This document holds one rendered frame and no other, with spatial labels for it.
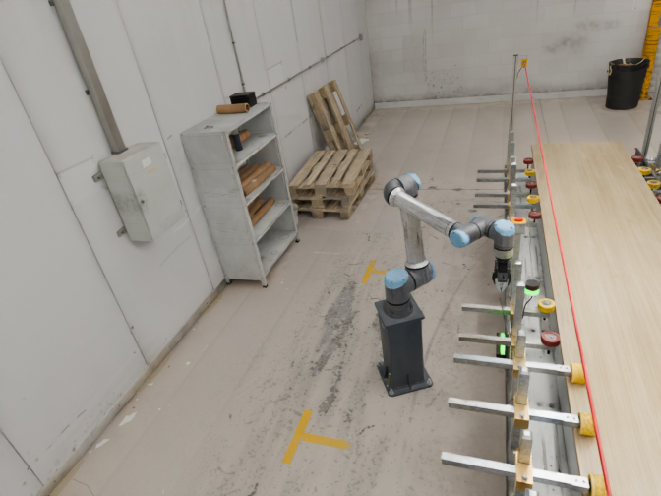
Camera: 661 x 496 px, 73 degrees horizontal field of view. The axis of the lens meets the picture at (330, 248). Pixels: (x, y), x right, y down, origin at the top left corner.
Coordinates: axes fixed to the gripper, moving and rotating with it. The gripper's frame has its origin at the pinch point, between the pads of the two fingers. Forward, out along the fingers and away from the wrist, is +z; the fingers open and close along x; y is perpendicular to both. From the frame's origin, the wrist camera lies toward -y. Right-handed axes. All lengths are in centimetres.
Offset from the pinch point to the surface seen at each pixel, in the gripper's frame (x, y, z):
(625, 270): -63, 41, 11
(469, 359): 12.5, -44.9, 5.3
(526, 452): -8, -91, -2
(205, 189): 245, 115, -3
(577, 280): -39.1, 28.5, 11.3
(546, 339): -20.2, -20.7, 10.6
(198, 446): 180, -55, 101
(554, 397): -26, -29, 39
